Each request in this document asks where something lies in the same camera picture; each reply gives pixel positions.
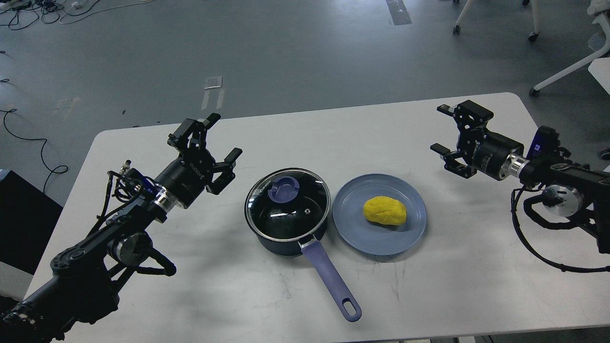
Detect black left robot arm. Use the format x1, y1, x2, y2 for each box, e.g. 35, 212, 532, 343
1, 113, 242, 343

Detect black box at left edge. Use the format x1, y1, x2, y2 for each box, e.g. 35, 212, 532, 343
0, 169, 63, 275

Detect dark blue saucepan purple handle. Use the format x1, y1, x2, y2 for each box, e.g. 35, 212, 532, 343
244, 167, 363, 323

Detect white chair base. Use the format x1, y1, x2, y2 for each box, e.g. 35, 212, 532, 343
527, 0, 609, 98

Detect white chair legs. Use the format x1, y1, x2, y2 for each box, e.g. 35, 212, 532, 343
452, 0, 541, 42

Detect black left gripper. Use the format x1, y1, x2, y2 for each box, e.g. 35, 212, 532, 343
154, 113, 243, 210

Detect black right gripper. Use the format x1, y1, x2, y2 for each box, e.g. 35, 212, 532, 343
430, 100, 524, 181

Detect glass lid with purple knob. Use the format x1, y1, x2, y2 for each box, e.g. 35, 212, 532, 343
244, 168, 331, 242

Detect tangled cables on floor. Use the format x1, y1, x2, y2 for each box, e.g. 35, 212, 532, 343
0, 0, 155, 31

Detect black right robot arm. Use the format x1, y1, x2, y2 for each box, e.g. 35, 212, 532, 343
430, 100, 610, 273

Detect yellow potato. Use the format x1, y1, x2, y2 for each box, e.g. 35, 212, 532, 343
363, 196, 407, 226

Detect black cable on floor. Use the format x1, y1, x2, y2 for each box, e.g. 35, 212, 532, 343
0, 108, 69, 194

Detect blue plate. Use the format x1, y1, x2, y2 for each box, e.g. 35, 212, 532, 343
333, 173, 427, 256

